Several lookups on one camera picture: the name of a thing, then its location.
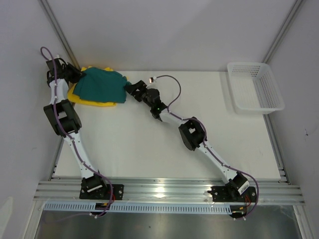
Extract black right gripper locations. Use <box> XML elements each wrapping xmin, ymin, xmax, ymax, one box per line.
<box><xmin>123</xmin><ymin>81</ymin><xmax>153</xmax><ymax>109</ymax></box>

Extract yellow shorts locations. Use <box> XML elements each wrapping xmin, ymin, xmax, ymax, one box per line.
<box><xmin>67</xmin><ymin>66</ymin><xmax>132</xmax><ymax>108</ymax></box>

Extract green shorts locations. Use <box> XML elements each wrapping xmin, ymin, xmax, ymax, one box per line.
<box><xmin>72</xmin><ymin>66</ymin><xmax>128</xmax><ymax>104</ymax></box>

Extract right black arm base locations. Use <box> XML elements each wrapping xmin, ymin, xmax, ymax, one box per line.
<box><xmin>207</xmin><ymin>186</ymin><xmax>258</xmax><ymax>203</ymax></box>

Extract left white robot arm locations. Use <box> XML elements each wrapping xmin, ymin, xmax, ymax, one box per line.
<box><xmin>43</xmin><ymin>57</ymin><xmax>113</xmax><ymax>199</ymax></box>

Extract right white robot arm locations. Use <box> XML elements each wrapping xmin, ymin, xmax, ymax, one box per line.
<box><xmin>124</xmin><ymin>81</ymin><xmax>250</xmax><ymax>201</ymax></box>

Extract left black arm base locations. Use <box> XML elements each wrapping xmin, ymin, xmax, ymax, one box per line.
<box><xmin>79</xmin><ymin>184</ymin><xmax>124</xmax><ymax>200</ymax></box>

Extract white perforated plastic basket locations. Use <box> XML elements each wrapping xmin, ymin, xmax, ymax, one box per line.
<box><xmin>227</xmin><ymin>62</ymin><xmax>285</xmax><ymax>115</ymax></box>

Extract left aluminium corner post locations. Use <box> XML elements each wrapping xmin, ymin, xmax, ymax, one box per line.
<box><xmin>38</xmin><ymin>0</ymin><xmax>81</xmax><ymax>70</ymax></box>

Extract aluminium corner post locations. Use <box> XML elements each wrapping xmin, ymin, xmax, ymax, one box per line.
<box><xmin>38</xmin><ymin>0</ymin><xmax>81</xmax><ymax>70</ymax></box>
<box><xmin>262</xmin><ymin>0</ymin><xmax>306</xmax><ymax>64</ymax></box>

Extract aluminium front rail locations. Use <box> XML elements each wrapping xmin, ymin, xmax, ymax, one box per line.
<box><xmin>34</xmin><ymin>178</ymin><xmax>305</xmax><ymax>205</ymax></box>

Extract slotted white cable duct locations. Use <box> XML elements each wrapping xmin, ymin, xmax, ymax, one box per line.
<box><xmin>43</xmin><ymin>201</ymin><xmax>232</xmax><ymax>215</ymax></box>

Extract right aluminium corner post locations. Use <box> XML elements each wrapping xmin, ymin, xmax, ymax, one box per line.
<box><xmin>262</xmin><ymin>0</ymin><xmax>306</xmax><ymax>64</ymax></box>

